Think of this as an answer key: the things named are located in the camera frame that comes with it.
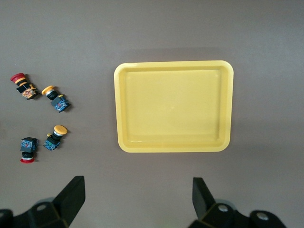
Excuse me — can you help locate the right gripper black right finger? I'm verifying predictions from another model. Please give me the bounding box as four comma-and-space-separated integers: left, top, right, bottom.
187, 177, 288, 228

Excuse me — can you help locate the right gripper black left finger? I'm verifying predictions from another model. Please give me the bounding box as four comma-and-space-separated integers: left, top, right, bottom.
0, 175, 86, 228

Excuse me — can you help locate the yellow push button blue block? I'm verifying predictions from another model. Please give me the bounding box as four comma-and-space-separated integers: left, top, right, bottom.
41, 85, 72, 114
43, 125, 68, 152

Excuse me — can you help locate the red push button blue block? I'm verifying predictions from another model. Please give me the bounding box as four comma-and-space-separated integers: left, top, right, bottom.
19, 136, 39, 164

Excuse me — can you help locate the yellow plastic tray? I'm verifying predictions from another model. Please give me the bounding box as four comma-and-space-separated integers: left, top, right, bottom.
113, 60, 235, 153

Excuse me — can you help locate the red emergency button orange block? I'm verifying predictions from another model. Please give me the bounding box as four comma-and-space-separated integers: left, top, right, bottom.
10, 73, 40, 101

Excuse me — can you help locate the brown table cover sheet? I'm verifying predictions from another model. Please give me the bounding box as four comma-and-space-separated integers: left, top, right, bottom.
0, 0, 304, 228

